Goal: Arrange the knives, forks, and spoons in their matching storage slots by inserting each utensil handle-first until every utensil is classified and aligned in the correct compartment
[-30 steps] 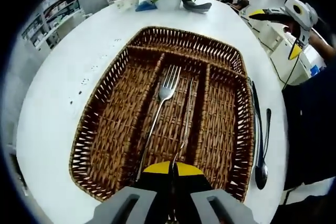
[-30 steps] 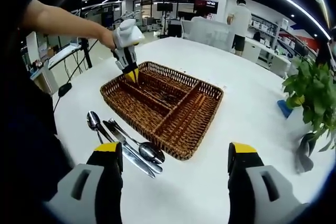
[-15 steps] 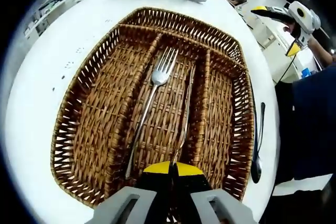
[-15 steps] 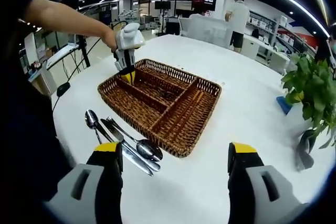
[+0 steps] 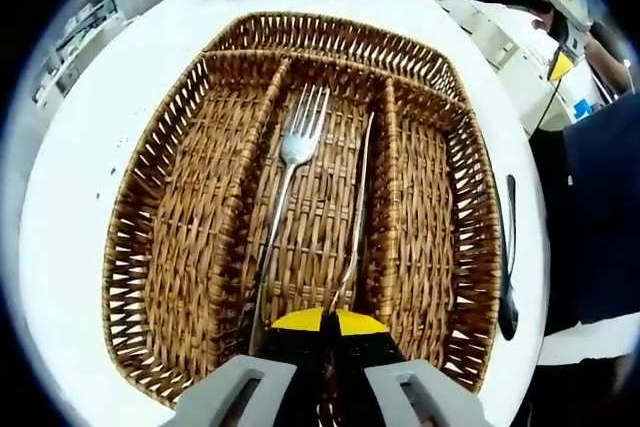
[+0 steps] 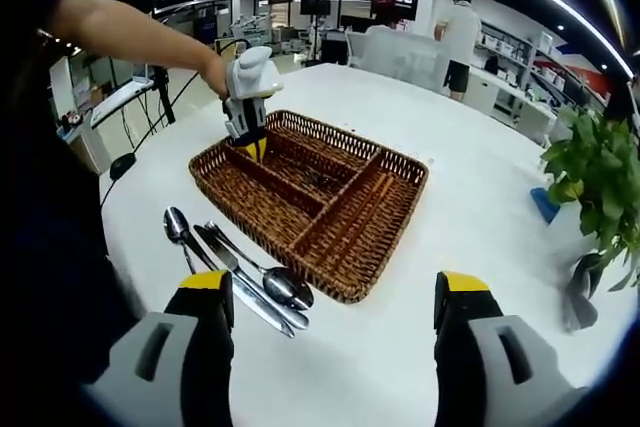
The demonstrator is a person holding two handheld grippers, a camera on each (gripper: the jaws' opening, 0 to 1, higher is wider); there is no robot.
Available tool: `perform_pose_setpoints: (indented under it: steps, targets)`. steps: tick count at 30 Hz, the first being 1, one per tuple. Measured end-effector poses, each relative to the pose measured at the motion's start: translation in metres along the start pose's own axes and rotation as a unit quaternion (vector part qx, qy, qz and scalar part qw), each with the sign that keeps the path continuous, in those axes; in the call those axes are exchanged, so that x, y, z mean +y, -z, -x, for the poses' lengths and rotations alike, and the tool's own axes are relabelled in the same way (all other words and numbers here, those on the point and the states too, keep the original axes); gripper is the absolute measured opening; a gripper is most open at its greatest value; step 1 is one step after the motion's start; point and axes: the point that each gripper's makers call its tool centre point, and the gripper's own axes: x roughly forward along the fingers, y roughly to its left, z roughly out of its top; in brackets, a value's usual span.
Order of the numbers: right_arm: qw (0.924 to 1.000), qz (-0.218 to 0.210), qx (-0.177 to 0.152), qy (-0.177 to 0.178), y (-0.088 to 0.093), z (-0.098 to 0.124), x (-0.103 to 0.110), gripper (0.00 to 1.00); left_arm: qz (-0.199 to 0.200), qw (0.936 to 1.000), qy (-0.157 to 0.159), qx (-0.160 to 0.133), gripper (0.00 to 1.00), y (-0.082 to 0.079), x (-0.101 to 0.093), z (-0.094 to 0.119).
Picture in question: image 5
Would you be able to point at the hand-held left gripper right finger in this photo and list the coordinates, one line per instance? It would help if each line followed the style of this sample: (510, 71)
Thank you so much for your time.
(430, 392)

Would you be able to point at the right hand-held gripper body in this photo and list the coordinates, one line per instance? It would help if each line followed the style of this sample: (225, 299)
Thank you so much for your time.
(565, 2)

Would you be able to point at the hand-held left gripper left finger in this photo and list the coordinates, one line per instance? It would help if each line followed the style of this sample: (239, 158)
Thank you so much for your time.
(230, 392)

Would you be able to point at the brown wicker utensil storage tray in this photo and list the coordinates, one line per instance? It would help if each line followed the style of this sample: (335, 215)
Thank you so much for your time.
(200, 197)

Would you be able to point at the steel fork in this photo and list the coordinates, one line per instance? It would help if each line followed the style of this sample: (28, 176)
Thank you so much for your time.
(299, 147)

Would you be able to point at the person's right hand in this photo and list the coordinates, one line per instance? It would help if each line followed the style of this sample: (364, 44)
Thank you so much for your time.
(544, 25)

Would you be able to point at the person's dark shirt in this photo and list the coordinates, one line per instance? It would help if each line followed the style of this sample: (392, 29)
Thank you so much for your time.
(590, 222)

